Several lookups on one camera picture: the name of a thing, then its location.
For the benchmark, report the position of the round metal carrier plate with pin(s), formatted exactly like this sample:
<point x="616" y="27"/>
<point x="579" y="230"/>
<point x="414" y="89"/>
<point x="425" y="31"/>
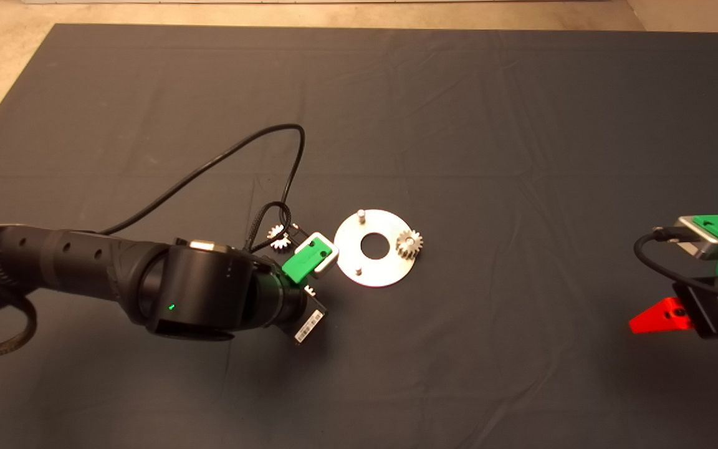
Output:
<point x="378" y="274"/>

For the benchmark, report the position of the dark grey table cloth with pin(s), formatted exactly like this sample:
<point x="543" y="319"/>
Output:
<point x="521" y="374"/>

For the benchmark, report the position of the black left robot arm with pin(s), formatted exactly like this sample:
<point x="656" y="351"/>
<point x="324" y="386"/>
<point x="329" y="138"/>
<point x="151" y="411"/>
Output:
<point x="85" y="268"/>

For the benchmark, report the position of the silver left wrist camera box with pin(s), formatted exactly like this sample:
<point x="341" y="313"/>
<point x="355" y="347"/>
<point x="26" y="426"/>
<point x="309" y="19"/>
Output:
<point x="333" y="254"/>

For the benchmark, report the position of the green left camera mount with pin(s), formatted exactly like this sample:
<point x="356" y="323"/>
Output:
<point x="301" y="263"/>

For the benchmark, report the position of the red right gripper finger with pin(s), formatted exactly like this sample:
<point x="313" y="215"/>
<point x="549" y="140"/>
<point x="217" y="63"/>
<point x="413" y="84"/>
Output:
<point x="661" y="318"/>

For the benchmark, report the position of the small steel planetary gear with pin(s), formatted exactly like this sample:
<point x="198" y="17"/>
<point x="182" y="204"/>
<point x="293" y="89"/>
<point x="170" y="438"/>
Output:
<point x="412" y="249"/>
<point x="277" y="234"/>

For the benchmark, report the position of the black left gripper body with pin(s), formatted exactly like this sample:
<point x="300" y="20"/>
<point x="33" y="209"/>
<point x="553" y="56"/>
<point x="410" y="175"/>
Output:
<point x="306" y="318"/>

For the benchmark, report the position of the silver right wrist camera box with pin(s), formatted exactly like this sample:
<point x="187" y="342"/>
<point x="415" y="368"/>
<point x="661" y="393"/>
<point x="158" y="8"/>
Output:
<point x="702" y="243"/>

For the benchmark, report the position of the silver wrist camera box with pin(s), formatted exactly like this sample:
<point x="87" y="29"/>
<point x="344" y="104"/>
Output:
<point x="333" y="254"/>
<point x="702" y="243"/>

